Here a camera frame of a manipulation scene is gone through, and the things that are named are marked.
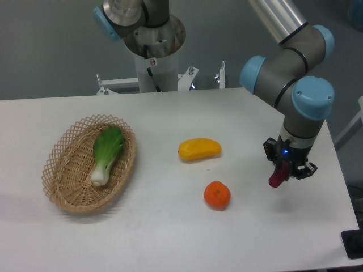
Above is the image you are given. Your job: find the black cable on pedestal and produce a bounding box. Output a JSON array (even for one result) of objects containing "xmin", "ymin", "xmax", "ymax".
[{"xmin": 143, "ymin": 45, "xmax": 162, "ymax": 93}]

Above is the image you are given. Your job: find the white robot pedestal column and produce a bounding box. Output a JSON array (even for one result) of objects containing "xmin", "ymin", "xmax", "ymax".
[{"xmin": 123, "ymin": 15, "xmax": 186, "ymax": 92}]

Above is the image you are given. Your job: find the white metal base frame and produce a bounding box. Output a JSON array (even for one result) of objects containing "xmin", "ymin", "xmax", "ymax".
[{"xmin": 95, "ymin": 60, "xmax": 227, "ymax": 95}]

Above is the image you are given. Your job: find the purple sweet potato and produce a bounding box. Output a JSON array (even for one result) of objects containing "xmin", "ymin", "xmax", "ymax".
[{"xmin": 268, "ymin": 163, "xmax": 289, "ymax": 188}]

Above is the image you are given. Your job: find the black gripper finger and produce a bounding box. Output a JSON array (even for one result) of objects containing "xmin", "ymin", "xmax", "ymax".
[
  {"xmin": 263, "ymin": 138, "xmax": 277, "ymax": 164},
  {"xmin": 293, "ymin": 162, "xmax": 318, "ymax": 180}
]

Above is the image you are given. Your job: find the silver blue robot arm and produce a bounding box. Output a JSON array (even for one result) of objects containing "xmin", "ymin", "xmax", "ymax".
[{"xmin": 93, "ymin": 1, "xmax": 335, "ymax": 188}]

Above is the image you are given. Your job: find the orange tangerine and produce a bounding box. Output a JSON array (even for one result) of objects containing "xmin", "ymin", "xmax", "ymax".
[{"xmin": 204, "ymin": 181, "xmax": 231, "ymax": 210}]

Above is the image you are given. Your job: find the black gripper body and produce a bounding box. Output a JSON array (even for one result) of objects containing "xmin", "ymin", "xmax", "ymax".
[{"xmin": 276, "ymin": 134, "xmax": 312, "ymax": 181}]

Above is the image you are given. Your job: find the woven wicker basket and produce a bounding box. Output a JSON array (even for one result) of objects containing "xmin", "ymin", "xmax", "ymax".
[{"xmin": 42, "ymin": 114, "xmax": 137, "ymax": 214}]

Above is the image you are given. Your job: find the green bok choy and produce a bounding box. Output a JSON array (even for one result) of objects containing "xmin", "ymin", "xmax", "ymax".
[{"xmin": 91, "ymin": 126, "xmax": 123, "ymax": 186}]

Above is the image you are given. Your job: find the white frame at right edge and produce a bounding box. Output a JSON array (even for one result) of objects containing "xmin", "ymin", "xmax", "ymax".
[{"xmin": 334, "ymin": 96, "xmax": 362, "ymax": 152}]

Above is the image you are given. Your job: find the black device at table edge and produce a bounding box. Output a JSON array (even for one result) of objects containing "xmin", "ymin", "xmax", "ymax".
[{"xmin": 341, "ymin": 229, "xmax": 362, "ymax": 260}]

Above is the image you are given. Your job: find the yellow mango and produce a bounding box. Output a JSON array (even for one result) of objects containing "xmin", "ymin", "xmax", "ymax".
[{"xmin": 178, "ymin": 138, "xmax": 222, "ymax": 162}]

